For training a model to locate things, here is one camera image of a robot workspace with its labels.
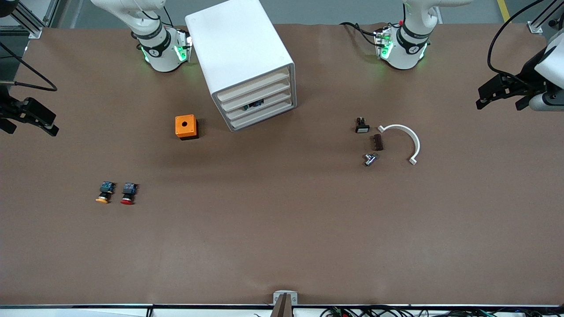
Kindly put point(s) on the aluminium frame profile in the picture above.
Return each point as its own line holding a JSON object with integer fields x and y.
{"x": 535, "y": 27}
{"x": 31, "y": 24}

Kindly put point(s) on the yellow floor tape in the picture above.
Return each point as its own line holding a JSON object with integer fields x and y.
{"x": 504, "y": 11}

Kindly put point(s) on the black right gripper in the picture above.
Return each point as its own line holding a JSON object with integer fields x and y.
{"x": 5, "y": 108}

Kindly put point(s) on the white curved clamp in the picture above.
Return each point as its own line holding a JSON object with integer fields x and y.
{"x": 414, "y": 141}

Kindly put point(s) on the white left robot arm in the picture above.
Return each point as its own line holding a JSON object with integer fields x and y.
{"x": 407, "y": 57}

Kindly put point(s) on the green push button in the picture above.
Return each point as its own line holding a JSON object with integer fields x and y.
{"x": 254, "y": 105}

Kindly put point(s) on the red push button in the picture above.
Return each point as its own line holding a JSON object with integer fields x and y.
{"x": 128, "y": 191}

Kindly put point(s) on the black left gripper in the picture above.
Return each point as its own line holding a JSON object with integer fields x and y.
{"x": 527, "y": 72}

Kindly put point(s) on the black white switch button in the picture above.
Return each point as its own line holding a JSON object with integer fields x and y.
{"x": 362, "y": 127}

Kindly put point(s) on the grey metal bracket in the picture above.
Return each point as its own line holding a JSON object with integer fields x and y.
{"x": 277, "y": 298}

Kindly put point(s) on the brown terminal block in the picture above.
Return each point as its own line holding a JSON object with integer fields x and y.
{"x": 379, "y": 143}

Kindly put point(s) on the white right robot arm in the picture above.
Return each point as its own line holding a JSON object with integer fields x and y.
{"x": 161, "y": 57}

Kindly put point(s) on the silver metal fitting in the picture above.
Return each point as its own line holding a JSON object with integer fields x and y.
{"x": 369, "y": 160}

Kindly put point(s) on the orange button enclosure box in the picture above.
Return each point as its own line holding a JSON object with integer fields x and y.
{"x": 185, "y": 125}

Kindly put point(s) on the brown table mat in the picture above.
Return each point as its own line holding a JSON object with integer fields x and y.
{"x": 282, "y": 229}

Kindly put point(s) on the white table edge rail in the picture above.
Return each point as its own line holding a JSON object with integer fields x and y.
{"x": 66, "y": 312}

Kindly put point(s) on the yellow push button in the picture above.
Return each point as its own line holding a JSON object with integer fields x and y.
{"x": 105, "y": 190}

